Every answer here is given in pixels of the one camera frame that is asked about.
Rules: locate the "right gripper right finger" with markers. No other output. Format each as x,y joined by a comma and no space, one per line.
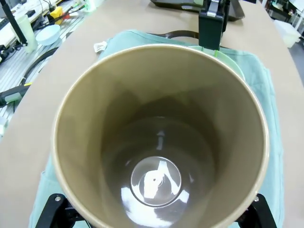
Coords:
261,216

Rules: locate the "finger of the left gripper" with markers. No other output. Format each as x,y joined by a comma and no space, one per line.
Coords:
210,31
226,14

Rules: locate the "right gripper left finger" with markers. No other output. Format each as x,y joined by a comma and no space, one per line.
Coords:
54,213

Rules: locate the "mint green bowl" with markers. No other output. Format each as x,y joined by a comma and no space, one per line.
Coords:
228,64

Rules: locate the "tan tall cup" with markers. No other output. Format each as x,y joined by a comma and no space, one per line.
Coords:
118,95

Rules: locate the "dark brown tray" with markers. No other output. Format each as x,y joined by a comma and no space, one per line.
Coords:
236,12
183,31

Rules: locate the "teal green cloth mat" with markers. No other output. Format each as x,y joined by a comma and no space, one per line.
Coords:
266,95

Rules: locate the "grey handheld device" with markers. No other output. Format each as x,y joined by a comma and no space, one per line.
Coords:
14,95

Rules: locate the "yellow box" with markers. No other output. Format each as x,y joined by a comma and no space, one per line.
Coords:
56,14

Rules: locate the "white bowl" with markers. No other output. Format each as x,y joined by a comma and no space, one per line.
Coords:
48,35

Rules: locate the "black pole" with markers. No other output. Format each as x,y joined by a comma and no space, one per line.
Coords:
14,23

